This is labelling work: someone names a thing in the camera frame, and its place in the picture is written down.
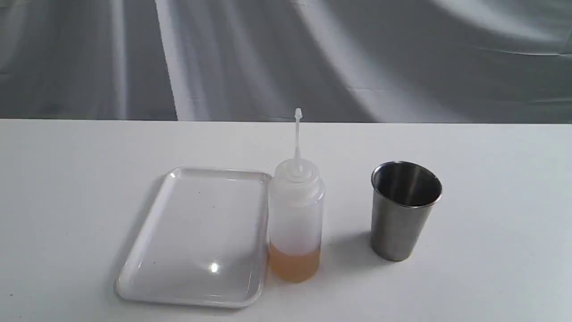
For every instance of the translucent squeeze bottle amber liquid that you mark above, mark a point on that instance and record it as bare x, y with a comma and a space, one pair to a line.
296, 207

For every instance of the stainless steel cup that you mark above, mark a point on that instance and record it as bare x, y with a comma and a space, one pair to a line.
404, 194

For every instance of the white plastic tray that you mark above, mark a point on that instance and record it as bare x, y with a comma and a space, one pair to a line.
204, 241

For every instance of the grey fabric backdrop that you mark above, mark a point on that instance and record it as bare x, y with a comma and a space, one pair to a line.
382, 61

